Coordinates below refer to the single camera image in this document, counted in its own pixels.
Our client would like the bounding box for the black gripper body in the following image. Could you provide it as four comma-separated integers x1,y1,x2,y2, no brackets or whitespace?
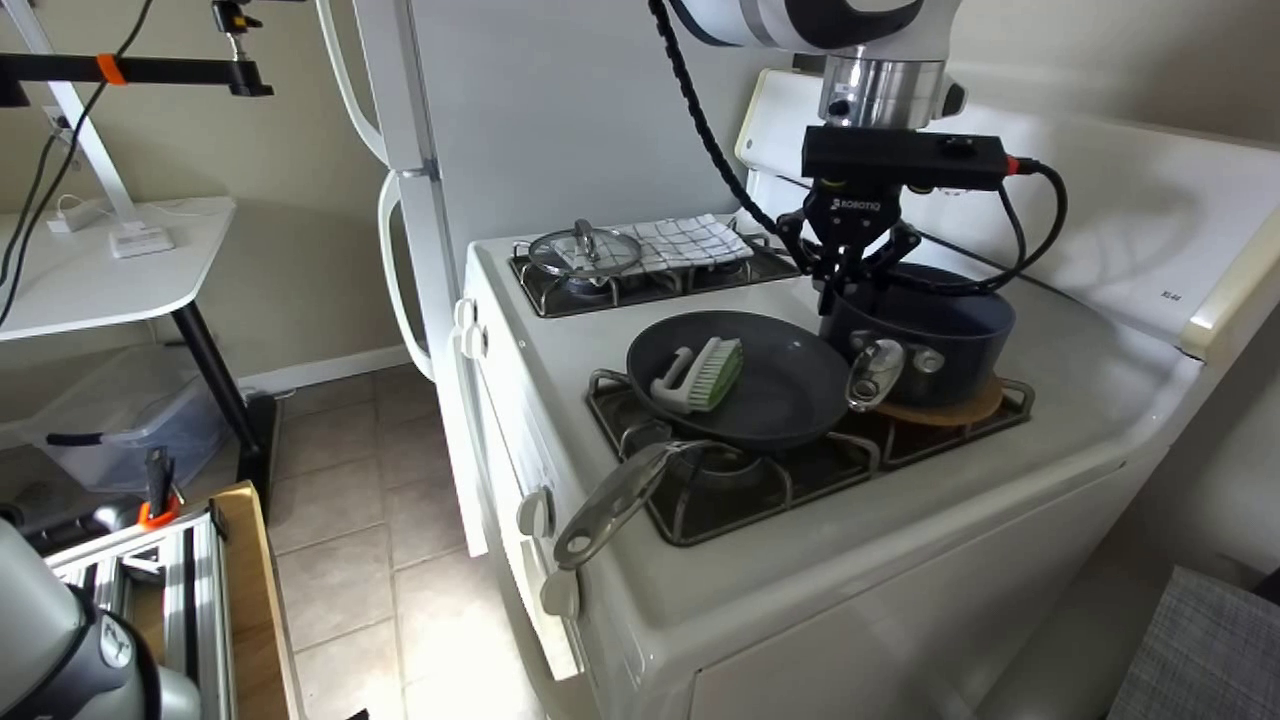
805,183,900,250

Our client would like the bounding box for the dark blue cooking pot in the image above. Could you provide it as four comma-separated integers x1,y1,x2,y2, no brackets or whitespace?
815,258,1019,417

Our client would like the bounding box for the glass pot lid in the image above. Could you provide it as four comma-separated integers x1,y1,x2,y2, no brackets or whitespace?
519,216,649,289

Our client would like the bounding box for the black frying pan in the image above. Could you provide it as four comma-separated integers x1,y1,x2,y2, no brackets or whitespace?
552,307,856,576

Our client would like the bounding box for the checkered dish towel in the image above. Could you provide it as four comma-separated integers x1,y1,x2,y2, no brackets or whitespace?
617,210,763,275

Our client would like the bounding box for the round cork trivet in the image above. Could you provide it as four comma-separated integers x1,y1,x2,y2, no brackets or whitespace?
866,374,1014,430

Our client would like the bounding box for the black burner grate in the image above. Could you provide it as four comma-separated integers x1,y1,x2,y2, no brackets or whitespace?
579,365,1042,553

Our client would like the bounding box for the white gas stove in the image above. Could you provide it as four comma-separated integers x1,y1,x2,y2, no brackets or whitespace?
452,63,1280,720

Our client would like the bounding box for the white refrigerator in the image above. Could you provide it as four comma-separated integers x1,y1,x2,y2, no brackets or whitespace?
314,0,805,562

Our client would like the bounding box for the white stove knob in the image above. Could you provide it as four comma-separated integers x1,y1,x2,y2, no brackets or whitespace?
452,295,488,365
537,562,585,619
516,484,556,538

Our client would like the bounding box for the grey grid mat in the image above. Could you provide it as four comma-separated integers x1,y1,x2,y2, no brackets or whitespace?
1104,562,1280,720

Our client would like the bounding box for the wooden cart board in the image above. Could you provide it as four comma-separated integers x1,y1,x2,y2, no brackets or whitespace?
209,480,309,720

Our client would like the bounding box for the black clamp bar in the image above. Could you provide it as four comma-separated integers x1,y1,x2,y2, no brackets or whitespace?
0,52,276,105

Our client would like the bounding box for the orange black hand clamp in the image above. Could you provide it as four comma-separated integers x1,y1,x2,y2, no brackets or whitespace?
138,448,186,532

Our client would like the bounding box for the clear plastic storage bin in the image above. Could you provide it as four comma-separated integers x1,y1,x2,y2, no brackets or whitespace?
25,342,233,494

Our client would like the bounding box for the white desk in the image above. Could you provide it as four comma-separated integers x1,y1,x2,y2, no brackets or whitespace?
0,195,282,515

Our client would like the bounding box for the white stand pole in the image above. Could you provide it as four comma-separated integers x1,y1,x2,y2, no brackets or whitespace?
8,0,141,225

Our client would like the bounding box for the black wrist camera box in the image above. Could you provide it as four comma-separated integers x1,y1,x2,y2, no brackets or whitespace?
797,121,1019,195

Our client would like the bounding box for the black spiral-wrapped cable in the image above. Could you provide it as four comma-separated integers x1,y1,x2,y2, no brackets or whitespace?
644,0,815,273

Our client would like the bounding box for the thin black camera cable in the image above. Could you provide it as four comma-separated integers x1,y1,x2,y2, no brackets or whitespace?
905,155,1071,293

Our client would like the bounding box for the aluminium rail frame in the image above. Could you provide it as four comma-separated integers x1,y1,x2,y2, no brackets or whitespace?
45,502,246,720

